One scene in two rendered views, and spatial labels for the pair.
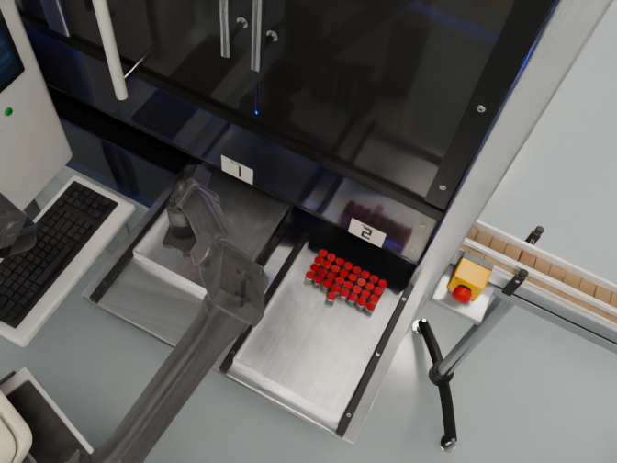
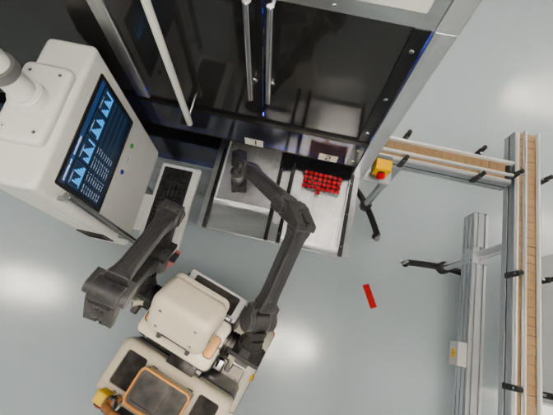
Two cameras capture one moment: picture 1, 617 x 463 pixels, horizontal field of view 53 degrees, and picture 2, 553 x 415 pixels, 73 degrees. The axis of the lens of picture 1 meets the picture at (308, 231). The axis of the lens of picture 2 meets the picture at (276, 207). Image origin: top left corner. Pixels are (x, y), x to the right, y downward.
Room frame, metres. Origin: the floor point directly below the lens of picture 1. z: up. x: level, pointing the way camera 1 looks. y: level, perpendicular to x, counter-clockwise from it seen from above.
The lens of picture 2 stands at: (0.06, 0.23, 2.52)
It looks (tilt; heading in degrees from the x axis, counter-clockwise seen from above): 72 degrees down; 348
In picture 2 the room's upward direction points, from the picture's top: 6 degrees clockwise
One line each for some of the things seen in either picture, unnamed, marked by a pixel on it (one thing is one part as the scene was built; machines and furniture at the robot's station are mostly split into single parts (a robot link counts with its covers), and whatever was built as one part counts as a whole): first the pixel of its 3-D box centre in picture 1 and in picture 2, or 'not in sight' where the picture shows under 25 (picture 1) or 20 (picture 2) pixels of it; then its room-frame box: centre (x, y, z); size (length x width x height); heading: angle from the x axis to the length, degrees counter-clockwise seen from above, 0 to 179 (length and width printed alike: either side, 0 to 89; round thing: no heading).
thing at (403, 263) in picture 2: not in sight; (439, 268); (0.30, -0.99, 0.07); 0.50 x 0.08 x 0.14; 72
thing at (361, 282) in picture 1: (346, 279); (322, 181); (0.68, -0.11, 0.91); 0.18 x 0.02 x 0.05; 71
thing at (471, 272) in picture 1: (469, 276); (382, 165); (0.69, -0.38, 1.00); 0.08 x 0.07 x 0.07; 162
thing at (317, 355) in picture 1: (320, 325); (316, 208); (0.55, -0.07, 0.90); 0.34 x 0.26 x 0.04; 161
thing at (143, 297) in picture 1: (264, 283); (281, 193); (0.65, 0.08, 0.87); 0.70 x 0.48 x 0.02; 72
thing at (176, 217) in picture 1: (181, 207); (237, 172); (0.68, 0.27, 1.09); 0.07 x 0.06 x 0.07; 174
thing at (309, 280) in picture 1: (338, 294); (319, 190); (0.64, -0.10, 0.91); 0.18 x 0.02 x 0.05; 71
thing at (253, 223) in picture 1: (218, 224); (250, 170); (0.77, 0.22, 0.90); 0.34 x 0.26 x 0.04; 162
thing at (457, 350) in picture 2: not in sight; (457, 353); (-0.18, -0.76, 0.50); 0.12 x 0.05 x 0.09; 162
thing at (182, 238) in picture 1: (183, 223); (238, 179); (0.67, 0.27, 1.03); 0.10 x 0.07 x 0.07; 176
